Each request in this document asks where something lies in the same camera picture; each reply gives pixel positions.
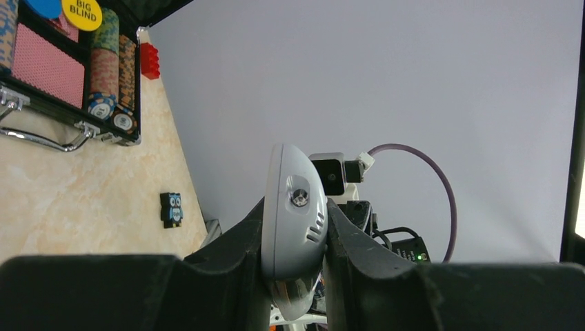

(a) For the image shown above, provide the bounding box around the green red chip stack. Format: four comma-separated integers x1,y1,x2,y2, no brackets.
88,8,119,120

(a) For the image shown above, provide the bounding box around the yellow big blind chip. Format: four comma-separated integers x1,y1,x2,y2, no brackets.
61,0,103,32

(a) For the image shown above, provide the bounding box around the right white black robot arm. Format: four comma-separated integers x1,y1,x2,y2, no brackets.
338,201,431,263

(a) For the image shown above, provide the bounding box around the blue tan chip stack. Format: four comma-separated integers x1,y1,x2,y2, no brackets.
1,0,19,76

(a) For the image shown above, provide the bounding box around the black poker chip case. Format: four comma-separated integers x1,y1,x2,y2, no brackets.
1,1,186,152

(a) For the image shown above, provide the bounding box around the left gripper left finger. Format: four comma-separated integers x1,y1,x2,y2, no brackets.
1,203,270,330

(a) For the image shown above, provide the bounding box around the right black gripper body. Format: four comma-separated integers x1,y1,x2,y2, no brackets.
338,201,376,236

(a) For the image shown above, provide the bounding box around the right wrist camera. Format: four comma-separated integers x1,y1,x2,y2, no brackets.
309,152,375,204

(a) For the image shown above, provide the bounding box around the pink card deck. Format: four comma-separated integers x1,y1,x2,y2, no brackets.
12,23,85,108

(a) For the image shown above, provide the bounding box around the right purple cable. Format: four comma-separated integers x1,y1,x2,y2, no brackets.
368,143,458,264

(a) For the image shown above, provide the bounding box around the red toy brick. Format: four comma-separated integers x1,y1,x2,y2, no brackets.
140,43,161,80

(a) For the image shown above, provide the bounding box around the blue round chip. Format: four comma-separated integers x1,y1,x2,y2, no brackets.
25,0,62,20

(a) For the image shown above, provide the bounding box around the white remote control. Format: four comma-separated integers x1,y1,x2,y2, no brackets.
261,143,328,321

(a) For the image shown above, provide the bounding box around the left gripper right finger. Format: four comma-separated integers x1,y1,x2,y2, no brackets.
324,201,584,330

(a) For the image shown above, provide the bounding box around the brown orange chip stack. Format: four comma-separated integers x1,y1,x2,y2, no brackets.
112,34,137,134

